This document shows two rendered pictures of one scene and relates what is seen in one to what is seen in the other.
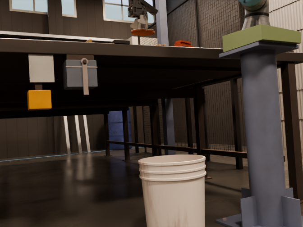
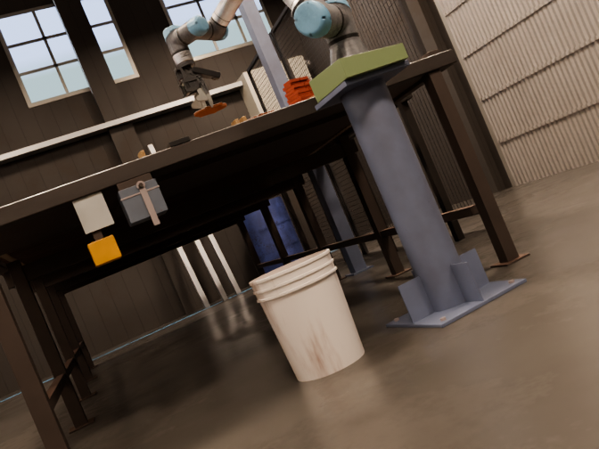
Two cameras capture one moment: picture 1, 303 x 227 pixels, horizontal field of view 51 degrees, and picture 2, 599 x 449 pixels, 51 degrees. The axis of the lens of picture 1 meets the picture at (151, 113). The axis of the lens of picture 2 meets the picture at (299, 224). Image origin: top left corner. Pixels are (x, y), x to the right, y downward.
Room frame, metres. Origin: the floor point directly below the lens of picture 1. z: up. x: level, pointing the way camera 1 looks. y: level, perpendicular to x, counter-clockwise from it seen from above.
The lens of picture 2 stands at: (-0.70, -0.38, 0.49)
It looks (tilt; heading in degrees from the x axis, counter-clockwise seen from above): 0 degrees down; 6
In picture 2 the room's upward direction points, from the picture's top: 23 degrees counter-clockwise
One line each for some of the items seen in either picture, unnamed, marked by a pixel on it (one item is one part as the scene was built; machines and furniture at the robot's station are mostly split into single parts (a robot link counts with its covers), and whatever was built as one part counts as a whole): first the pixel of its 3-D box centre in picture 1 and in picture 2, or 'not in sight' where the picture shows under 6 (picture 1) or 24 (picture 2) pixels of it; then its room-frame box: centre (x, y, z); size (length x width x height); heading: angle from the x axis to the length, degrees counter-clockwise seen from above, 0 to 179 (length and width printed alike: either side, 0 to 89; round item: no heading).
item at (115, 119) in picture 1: (117, 128); (273, 237); (7.12, 0.77, 0.46); 0.59 x 0.59 x 0.92
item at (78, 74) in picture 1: (80, 75); (143, 203); (1.44, 0.31, 0.77); 0.14 x 0.11 x 0.18; 115
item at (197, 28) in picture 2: not in sight; (195, 29); (1.74, -0.06, 1.35); 0.11 x 0.11 x 0.08; 61
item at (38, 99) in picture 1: (38, 82); (95, 230); (1.36, 0.47, 0.74); 0.09 x 0.08 x 0.24; 115
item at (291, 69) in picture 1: (292, 131); (470, 167); (1.99, -0.87, 0.43); 0.12 x 0.12 x 0.85; 25
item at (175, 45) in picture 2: not in sight; (176, 40); (1.78, 0.03, 1.35); 0.09 x 0.08 x 0.11; 61
